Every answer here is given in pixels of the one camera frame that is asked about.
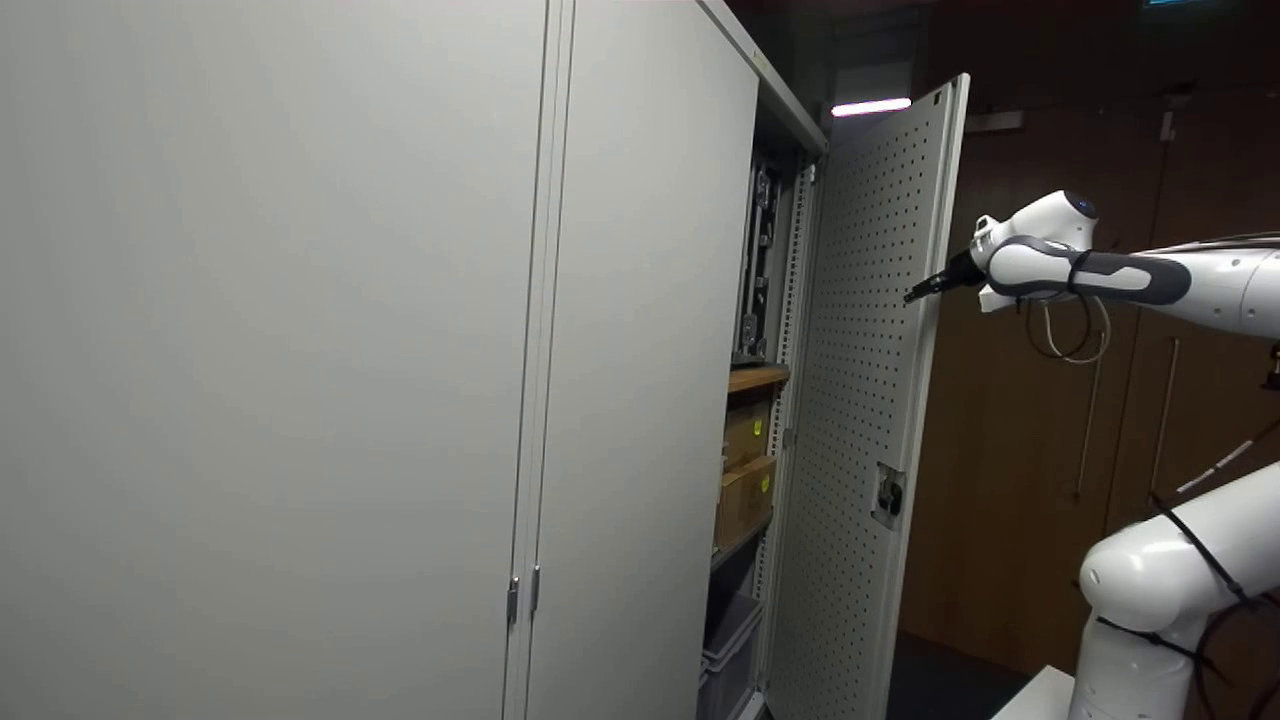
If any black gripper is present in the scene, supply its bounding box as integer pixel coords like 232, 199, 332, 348
905, 252, 982, 303

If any grey perforated cupboard door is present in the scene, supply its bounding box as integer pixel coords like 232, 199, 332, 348
762, 74, 970, 720

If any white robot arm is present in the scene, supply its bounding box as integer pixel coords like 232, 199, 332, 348
908, 187, 1280, 720

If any white robot base table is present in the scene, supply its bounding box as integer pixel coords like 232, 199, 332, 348
993, 663, 1077, 720

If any wooden cupboard shelf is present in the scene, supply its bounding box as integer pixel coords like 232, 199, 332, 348
726, 363, 791, 397

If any grey metal cupboard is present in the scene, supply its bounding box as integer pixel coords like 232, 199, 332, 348
0, 0, 777, 720

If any ceiling light strip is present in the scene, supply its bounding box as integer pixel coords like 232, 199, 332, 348
830, 97, 913, 119

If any upper cardboard box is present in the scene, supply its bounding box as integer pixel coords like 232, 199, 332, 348
723, 404, 772, 468

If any cardboard box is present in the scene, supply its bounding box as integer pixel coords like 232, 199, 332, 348
723, 404, 772, 468
717, 462, 777, 557

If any lower cardboard box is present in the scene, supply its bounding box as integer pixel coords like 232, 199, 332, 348
717, 462, 777, 557

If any white arm cable loop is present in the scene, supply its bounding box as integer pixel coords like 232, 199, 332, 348
1032, 288, 1114, 370

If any black door lock handle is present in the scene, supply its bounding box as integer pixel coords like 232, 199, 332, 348
873, 462, 905, 527

